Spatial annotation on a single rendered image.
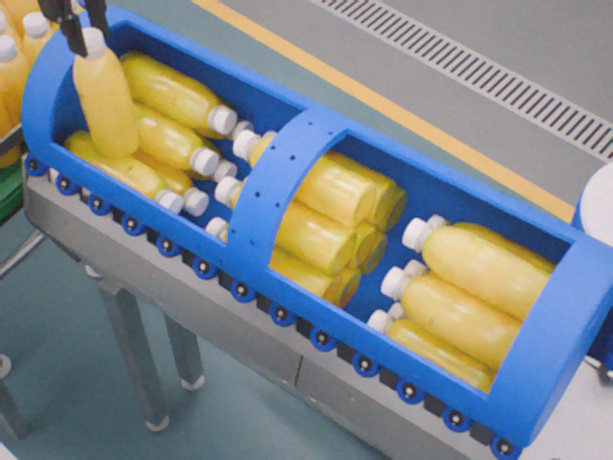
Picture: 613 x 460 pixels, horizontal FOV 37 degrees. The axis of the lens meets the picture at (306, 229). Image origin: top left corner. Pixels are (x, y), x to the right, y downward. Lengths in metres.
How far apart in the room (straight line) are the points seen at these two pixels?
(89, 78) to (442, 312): 0.58
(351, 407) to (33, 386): 1.27
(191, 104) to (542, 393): 0.68
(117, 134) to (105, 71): 0.11
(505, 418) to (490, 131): 1.92
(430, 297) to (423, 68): 2.05
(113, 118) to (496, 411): 0.68
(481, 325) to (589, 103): 2.05
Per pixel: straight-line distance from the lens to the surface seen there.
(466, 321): 1.18
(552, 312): 1.11
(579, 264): 1.15
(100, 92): 1.34
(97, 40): 1.32
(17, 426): 2.42
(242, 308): 1.44
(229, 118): 1.42
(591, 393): 1.41
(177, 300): 1.54
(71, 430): 2.44
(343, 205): 1.22
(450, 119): 3.02
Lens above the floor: 2.13
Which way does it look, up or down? 52 degrees down
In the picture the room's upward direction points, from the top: 1 degrees counter-clockwise
